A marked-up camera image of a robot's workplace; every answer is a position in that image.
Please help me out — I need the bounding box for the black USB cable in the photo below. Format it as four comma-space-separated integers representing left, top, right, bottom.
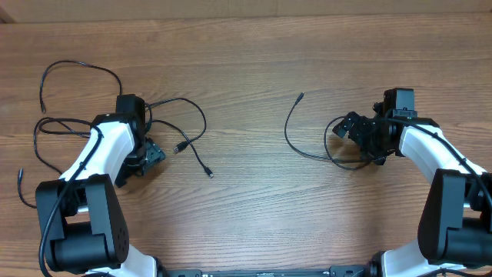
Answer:
284, 92, 376, 172

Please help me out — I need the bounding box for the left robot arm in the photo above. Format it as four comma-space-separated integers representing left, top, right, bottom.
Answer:
35, 95, 168, 276

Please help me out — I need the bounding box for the separated black cable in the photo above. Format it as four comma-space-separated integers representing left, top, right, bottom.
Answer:
16, 59, 123, 210
144, 97, 214, 179

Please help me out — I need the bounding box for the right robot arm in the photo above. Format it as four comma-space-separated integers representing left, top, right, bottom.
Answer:
333, 88, 491, 276

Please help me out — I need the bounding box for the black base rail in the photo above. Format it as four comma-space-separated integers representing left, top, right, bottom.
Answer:
167, 265, 378, 277

